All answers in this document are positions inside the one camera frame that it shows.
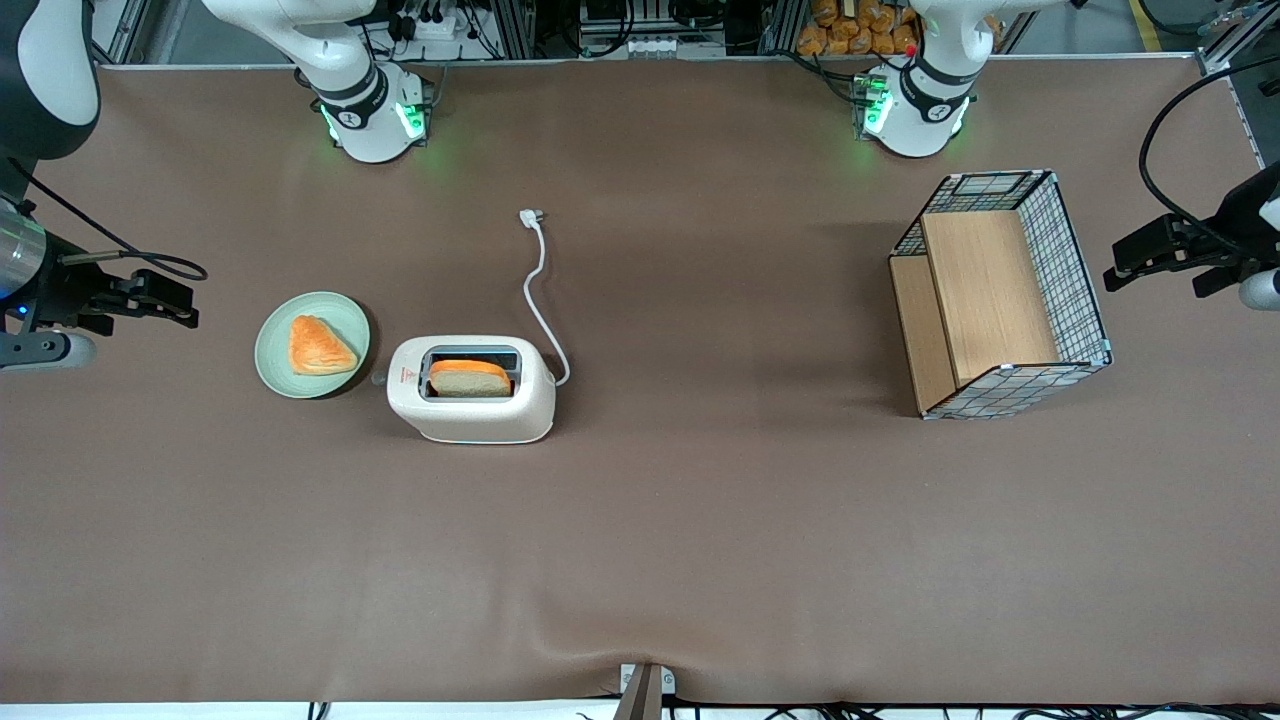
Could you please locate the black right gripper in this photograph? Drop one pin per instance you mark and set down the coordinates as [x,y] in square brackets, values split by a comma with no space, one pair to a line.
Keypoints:
[68,298]

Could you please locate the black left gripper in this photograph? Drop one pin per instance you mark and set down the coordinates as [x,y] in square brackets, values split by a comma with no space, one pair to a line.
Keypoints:
[1228,240]

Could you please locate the white two-slot toaster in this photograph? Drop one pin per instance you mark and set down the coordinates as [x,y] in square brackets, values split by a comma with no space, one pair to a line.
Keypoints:
[470,418]

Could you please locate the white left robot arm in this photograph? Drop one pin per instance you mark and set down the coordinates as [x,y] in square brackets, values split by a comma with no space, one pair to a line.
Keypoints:
[915,115]

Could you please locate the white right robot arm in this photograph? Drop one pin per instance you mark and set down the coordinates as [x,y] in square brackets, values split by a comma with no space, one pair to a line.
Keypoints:
[370,120]

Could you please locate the pale green round plate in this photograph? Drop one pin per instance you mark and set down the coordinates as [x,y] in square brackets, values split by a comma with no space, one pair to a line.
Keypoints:
[275,355]

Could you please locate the orange triangular pastry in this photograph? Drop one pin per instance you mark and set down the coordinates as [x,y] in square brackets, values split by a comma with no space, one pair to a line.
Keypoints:
[318,348]

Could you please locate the black side panel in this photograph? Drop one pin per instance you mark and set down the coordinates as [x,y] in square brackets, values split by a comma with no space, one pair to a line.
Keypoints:
[1258,110]

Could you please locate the bread slice with orange crust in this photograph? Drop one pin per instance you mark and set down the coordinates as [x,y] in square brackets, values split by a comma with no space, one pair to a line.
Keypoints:
[468,378]

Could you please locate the white power strip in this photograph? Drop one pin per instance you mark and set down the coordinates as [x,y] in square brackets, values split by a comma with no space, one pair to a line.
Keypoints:
[670,46]
[435,27]

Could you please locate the bag of orange buns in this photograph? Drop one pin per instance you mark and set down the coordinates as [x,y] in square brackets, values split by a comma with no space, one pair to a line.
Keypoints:
[850,25]

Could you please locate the brown table mat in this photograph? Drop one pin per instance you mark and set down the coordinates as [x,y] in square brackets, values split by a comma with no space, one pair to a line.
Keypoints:
[700,520]

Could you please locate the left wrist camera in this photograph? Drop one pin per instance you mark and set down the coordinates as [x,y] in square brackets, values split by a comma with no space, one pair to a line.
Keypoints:
[1262,290]

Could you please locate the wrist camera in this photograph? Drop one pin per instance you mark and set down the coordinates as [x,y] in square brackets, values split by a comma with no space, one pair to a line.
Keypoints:
[1262,290]
[50,352]

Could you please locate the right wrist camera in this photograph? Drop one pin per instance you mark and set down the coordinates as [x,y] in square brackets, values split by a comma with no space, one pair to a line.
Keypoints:
[50,352]

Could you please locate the aluminium frame profile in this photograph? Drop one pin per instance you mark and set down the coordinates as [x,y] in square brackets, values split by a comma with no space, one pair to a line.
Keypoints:
[125,30]
[1225,40]

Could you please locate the brown camera stand post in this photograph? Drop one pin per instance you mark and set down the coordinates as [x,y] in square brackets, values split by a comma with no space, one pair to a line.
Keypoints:
[642,695]

